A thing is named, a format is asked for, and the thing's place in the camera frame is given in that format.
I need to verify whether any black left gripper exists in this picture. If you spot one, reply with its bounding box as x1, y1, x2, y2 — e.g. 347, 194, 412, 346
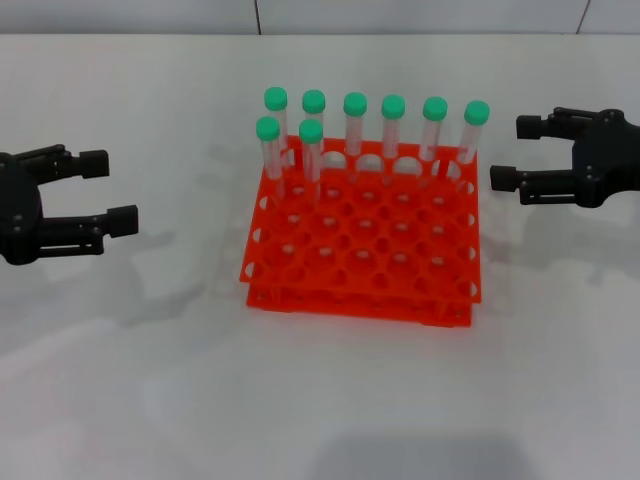
0, 144, 140, 267

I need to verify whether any clear test tube green cap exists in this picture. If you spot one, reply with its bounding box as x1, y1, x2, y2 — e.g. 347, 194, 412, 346
301, 89, 329, 151
255, 115, 287, 201
380, 94, 407, 186
418, 96, 449, 189
342, 91, 369, 181
453, 100, 491, 169
298, 118, 325, 206
263, 86, 296, 166

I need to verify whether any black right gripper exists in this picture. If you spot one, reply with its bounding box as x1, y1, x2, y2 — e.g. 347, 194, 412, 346
489, 105, 640, 209

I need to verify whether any orange plastic test tube rack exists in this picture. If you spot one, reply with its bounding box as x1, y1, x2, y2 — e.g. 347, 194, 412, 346
239, 134, 485, 329

